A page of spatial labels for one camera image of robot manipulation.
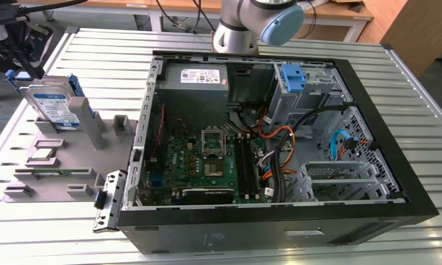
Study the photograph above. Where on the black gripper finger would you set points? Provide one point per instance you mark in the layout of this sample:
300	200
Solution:
21	53
39	44

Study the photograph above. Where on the black RAM slot bank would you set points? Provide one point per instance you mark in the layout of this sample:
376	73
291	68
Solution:
244	165

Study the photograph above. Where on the hard disk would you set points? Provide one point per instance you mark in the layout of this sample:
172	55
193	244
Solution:
49	107

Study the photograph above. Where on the blue board connector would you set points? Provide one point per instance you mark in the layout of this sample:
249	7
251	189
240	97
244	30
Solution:
156	179

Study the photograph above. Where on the black open PC case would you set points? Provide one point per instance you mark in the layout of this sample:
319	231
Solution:
243	234

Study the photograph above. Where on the long wood-top desk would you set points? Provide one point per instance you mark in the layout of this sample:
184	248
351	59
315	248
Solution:
113	4

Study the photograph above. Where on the black graphics card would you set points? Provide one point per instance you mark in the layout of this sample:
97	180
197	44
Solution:
205	194

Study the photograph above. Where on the wooden cabinet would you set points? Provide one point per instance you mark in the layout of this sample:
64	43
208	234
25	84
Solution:
419	27

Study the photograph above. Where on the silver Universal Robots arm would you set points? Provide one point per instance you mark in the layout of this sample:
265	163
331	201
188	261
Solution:
235	16

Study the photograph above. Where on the green RAM stick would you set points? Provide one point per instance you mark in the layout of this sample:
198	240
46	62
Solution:
45	174

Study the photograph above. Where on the black waste bin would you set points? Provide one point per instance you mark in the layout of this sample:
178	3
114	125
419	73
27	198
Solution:
0	59

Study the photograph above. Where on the silver CPU chip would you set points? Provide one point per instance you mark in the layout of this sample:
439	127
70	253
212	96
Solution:
41	155

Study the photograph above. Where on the silver disk bay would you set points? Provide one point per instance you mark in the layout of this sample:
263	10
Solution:
337	181

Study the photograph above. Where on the grey plastic parts rack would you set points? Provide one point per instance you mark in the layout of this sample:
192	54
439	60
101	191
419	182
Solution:
80	157

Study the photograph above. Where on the silver expansion slot retainer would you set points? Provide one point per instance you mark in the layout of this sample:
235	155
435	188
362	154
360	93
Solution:
109	193

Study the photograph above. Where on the green Dell motherboard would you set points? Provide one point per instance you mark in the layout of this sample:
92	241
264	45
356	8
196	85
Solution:
180	154

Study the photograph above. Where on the CPU socket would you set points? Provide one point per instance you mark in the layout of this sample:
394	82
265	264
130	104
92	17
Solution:
212	167

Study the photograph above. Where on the blue plastic drive latch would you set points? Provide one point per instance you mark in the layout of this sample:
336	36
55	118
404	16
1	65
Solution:
292	78

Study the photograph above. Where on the grey power supply unit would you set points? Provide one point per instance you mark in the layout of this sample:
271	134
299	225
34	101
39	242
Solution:
190	102

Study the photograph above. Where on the wooden desk with white frame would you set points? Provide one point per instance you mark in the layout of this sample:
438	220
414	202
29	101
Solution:
345	12

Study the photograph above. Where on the silver optical drive cage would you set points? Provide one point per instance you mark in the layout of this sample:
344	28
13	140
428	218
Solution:
316	94

